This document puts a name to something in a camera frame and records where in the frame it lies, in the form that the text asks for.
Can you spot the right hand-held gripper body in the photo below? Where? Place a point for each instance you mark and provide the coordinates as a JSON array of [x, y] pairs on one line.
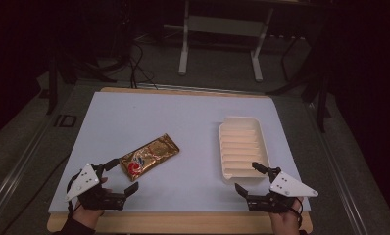
[[282, 192]]

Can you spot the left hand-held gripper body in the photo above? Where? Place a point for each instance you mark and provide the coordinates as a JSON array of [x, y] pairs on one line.
[[85, 182]]

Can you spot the white ribbed plastic tray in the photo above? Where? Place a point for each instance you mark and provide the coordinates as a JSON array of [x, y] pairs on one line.
[[243, 147]]

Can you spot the gold foil snack packet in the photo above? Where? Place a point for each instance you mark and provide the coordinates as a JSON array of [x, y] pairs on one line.
[[149, 156]]

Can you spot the person's right hand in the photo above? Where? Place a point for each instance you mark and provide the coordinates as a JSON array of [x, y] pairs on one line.
[[286, 222]]

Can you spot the person's left hand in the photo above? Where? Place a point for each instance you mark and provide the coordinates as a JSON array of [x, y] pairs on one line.
[[88, 213]]

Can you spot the white table mat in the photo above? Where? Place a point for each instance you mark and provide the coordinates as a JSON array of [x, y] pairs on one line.
[[183, 114]]

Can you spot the white metal desk frame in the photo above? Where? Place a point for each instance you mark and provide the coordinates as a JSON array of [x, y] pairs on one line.
[[222, 26]]

